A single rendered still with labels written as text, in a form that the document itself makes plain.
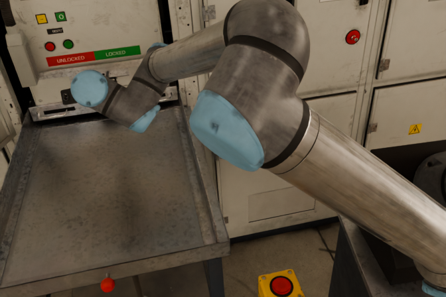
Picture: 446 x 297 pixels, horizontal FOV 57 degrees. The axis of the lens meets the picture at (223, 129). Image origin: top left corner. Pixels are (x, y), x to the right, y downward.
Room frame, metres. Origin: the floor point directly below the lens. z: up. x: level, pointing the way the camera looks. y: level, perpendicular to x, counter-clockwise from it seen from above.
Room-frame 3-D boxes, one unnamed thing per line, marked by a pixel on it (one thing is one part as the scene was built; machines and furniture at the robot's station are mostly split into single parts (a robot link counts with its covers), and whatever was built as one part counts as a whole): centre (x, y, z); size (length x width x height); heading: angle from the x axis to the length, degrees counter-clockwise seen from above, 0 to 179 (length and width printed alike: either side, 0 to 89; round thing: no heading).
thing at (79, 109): (1.36, 0.44, 0.89); 0.54 x 0.05 x 0.06; 100
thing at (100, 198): (0.97, 0.37, 0.82); 0.68 x 0.62 x 0.06; 10
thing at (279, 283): (0.52, -0.10, 0.90); 0.04 x 0.04 x 0.02
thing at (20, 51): (1.24, 0.63, 1.14); 0.08 x 0.05 x 0.17; 10
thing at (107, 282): (0.61, 0.30, 0.82); 0.04 x 0.03 x 0.03; 10
